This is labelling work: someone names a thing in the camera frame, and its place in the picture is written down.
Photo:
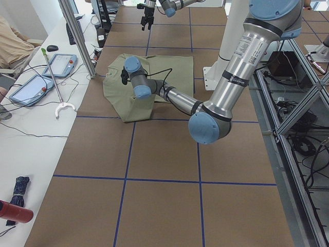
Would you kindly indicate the aluminium frame post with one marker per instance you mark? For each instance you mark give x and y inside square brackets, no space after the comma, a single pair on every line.
[78,35]

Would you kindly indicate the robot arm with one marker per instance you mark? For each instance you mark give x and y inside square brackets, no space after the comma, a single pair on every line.
[169,8]
[265,22]

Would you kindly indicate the folded dark blue umbrella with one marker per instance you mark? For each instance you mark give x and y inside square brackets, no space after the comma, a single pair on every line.
[18,195]

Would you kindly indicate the black keyboard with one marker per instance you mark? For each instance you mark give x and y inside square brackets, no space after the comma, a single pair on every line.
[70,34]

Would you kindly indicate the white reacher grabber stick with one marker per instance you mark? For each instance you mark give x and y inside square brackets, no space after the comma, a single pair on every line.
[62,104]

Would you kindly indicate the red cylindrical bottle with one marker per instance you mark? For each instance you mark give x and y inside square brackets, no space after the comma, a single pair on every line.
[15,213]

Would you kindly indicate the olive green long-sleeve shirt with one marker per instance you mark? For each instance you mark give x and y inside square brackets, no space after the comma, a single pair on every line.
[134,101]

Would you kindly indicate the near blue teach pendant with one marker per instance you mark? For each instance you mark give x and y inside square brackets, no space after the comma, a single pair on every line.
[32,91]

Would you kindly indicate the aluminium frame structure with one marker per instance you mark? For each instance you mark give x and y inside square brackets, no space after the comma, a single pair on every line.
[293,116]

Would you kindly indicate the far blue teach pendant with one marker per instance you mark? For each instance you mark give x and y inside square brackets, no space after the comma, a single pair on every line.
[62,64]

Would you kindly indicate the blue teach pendant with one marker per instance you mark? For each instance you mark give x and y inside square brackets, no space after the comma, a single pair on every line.
[62,64]
[32,91]

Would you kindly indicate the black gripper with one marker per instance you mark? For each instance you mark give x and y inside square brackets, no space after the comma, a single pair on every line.
[147,12]

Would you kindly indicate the person in beige shirt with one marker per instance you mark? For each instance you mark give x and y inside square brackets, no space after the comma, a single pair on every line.
[17,50]

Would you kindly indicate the black box under frame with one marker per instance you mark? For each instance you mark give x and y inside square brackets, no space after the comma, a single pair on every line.
[282,63]

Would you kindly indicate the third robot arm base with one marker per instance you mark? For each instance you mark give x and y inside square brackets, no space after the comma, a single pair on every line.
[318,53]

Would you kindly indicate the black computer mouse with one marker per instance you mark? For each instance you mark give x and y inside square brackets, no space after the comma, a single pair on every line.
[51,48]

